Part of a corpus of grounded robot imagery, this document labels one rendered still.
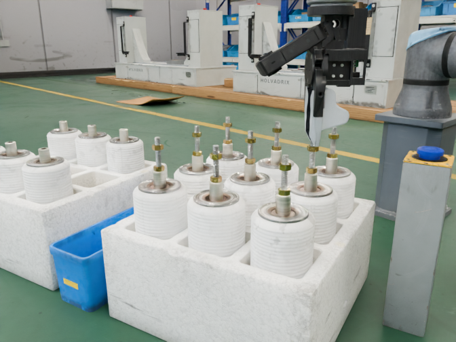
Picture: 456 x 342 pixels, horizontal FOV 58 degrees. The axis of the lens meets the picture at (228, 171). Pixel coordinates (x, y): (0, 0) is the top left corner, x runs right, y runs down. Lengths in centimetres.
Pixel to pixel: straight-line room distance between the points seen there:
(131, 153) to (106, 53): 664
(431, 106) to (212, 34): 327
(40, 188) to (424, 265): 74
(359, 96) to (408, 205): 229
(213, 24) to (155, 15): 401
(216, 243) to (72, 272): 32
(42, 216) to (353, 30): 66
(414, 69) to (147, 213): 83
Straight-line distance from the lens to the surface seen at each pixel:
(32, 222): 93
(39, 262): 96
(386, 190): 129
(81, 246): 93
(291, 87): 332
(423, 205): 74
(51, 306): 92
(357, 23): 68
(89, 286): 84
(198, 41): 419
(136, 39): 535
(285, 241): 59
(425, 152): 73
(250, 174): 76
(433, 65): 122
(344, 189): 80
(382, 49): 298
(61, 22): 739
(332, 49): 68
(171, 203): 71
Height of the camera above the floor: 49
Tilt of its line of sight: 17 degrees down
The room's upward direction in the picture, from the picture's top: straight up
